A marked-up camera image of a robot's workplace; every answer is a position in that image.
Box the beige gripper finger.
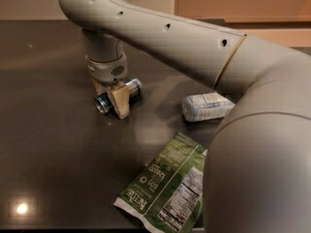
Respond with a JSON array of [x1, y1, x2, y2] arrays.
[[108, 83, 129, 119], [92, 79, 108, 95]]

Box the blue silver Red Bull can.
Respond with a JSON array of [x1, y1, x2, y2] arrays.
[[94, 78, 142, 115]]

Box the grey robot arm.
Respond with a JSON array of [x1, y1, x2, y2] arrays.
[[58, 0, 311, 233]]

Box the clear plastic water bottle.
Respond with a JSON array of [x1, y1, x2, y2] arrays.
[[182, 92, 235, 122]]

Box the green chip bag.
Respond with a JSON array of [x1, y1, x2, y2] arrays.
[[115, 132, 207, 233]]

